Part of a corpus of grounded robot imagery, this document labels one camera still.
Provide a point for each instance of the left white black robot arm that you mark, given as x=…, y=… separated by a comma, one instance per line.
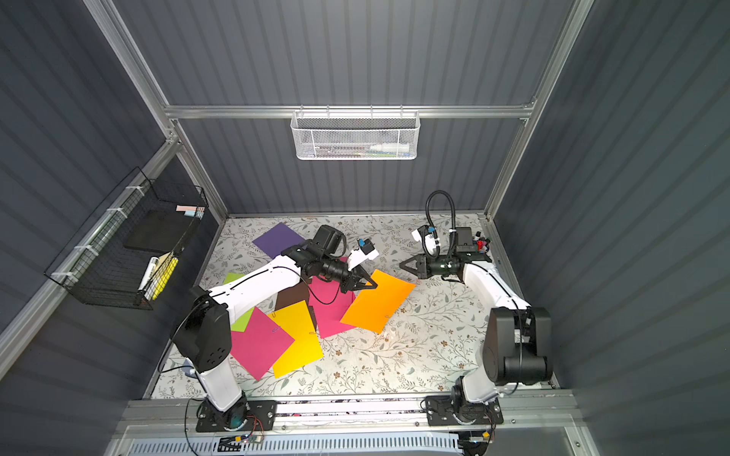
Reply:
x=204, y=336

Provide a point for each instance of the upper magenta paper sheet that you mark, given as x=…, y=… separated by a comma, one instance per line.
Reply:
x=330, y=304

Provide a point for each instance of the cup of coloured markers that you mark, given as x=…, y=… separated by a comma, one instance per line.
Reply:
x=481, y=243

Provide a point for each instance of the black wire wall basket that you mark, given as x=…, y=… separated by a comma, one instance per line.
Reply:
x=106, y=266

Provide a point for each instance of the lower magenta paper sheet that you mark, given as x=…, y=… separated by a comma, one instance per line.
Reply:
x=258, y=342

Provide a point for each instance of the yellow paper sheet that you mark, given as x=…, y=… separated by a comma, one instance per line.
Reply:
x=296, y=321

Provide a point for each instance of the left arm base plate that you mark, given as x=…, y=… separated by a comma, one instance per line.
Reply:
x=244, y=416

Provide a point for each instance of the magenta paper sheet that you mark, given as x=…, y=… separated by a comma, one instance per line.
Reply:
x=258, y=342
x=330, y=304

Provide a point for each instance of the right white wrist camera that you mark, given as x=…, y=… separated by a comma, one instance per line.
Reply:
x=427, y=236

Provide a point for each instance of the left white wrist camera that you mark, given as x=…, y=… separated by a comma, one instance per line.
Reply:
x=365, y=250

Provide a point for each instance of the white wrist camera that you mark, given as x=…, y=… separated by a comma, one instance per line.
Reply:
x=427, y=236
x=365, y=250

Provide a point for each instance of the white wire mesh basket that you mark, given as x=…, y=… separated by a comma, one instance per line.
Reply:
x=341, y=134

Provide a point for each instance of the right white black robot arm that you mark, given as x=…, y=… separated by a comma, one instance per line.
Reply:
x=516, y=350

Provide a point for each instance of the purple paper sheet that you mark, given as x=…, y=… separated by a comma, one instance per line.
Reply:
x=277, y=239

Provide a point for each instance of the brown paper sheet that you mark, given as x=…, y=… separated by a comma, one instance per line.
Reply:
x=292, y=295

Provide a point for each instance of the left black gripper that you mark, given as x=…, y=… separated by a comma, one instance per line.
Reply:
x=350, y=275

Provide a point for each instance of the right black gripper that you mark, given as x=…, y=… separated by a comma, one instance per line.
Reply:
x=422, y=266

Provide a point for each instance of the white marker in basket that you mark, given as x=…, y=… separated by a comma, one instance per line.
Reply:
x=393, y=149

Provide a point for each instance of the grey blue stapler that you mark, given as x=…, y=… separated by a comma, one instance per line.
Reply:
x=188, y=370

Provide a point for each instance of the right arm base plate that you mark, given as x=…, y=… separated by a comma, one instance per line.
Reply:
x=442, y=411

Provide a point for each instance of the orange paper sheet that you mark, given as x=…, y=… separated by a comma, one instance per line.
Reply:
x=372, y=309

